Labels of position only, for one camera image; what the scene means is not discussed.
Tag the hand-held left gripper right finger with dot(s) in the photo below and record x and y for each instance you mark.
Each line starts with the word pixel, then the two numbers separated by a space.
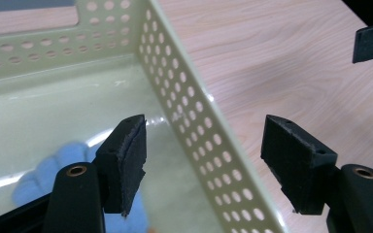
pixel 298 161

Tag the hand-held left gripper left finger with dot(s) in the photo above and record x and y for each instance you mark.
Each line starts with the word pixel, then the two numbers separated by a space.
pixel 123 161

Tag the blue grey knit glove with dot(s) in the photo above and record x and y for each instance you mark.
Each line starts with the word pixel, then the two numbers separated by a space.
pixel 45 174

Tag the pale green perforated plastic basket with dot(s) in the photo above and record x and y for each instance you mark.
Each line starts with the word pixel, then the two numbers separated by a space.
pixel 61 97

